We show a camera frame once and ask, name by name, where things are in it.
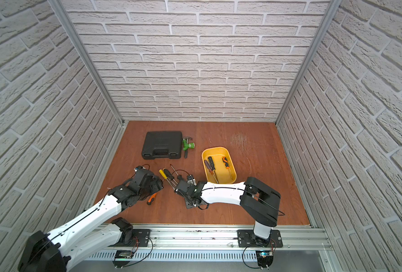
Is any dark red handle screwdriver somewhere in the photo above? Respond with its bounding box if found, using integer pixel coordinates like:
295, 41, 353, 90
204, 160, 218, 183

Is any yellow black phillips screwdriver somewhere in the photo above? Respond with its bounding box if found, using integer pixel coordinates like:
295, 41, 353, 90
207, 156, 219, 183

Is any orange black stubby screwdriver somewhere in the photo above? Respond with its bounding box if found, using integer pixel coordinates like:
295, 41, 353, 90
222, 156, 233, 180

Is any green black large screwdriver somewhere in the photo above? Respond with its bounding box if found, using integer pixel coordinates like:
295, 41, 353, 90
170, 164, 185, 182

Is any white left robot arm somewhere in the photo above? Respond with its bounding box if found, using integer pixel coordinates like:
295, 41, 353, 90
17, 167, 163, 272

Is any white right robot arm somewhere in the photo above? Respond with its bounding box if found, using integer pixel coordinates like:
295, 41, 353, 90
174, 177, 284, 244

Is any small orange screwdriver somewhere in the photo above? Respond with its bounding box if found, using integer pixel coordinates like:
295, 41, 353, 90
147, 192, 157, 206

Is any black yellow-capped screwdriver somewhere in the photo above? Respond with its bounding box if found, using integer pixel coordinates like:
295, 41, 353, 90
162, 168, 178, 189

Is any yellow plastic storage box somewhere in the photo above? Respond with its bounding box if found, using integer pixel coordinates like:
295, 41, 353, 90
202, 147, 237, 184

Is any black plastic tool case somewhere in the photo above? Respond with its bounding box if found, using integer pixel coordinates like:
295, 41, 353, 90
141, 131, 183, 160

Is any left controller board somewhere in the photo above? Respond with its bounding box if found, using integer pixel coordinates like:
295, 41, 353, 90
113, 250, 134, 269

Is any controller board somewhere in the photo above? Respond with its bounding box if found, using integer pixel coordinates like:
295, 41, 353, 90
113, 250, 134, 269
255, 250, 274, 269

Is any right controller board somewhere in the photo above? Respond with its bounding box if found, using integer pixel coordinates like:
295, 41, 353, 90
255, 250, 274, 269

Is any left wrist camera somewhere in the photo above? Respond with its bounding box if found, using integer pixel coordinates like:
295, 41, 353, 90
134, 165, 144, 172

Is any yellow transparent handle screwdriver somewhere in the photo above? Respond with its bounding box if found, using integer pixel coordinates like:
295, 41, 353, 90
159, 170, 175, 190

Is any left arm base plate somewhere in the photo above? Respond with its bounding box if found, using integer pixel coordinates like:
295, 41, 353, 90
113, 228, 151, 248

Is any aluminium front rail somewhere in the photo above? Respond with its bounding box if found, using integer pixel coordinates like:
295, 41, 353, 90
85, 224, 331, 252

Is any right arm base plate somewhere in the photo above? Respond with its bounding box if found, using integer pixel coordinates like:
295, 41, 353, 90
237, 230, 283, 248

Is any aluminium frame post left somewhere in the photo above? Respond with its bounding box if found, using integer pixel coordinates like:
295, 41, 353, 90
49, 0, 125, 126

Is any aluminium frame post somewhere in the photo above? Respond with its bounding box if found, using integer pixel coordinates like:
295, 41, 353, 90
275, 0, 342, 125
49, 0, 125, 126

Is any aluminium frame post right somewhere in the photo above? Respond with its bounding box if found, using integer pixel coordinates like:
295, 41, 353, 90
275, 0, 342, 125

